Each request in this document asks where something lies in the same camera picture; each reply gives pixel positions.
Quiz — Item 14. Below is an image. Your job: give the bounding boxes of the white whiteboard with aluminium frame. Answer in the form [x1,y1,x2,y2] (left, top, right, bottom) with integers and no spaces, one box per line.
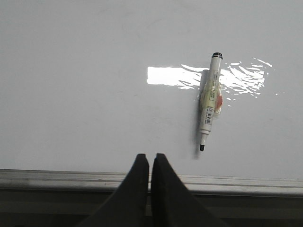
[0,0,303,197]

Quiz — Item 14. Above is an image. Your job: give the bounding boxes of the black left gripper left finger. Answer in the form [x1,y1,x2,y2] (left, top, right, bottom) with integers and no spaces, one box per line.
[77,154,149,227]

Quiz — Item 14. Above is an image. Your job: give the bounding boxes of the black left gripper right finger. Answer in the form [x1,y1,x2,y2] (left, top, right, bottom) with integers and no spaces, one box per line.
[151,153,228,227]

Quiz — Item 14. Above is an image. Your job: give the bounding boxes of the white whiteboard marker with tape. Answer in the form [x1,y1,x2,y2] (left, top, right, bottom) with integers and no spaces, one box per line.
[199,52,223,152]

